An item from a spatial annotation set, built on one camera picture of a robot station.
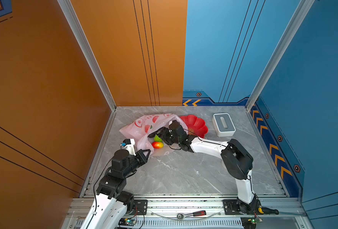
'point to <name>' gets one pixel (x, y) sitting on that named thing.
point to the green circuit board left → (126, 221)
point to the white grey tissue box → (223, 124)
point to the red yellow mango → (157, 144)
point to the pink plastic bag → (139, 129)
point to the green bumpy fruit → (157, 139)
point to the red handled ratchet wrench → (181, 216)
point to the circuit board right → (250, 222)
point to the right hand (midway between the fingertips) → (154, 134)
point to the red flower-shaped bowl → (195, 126)
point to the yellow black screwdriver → (266, 210)
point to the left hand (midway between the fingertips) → (151, 149)
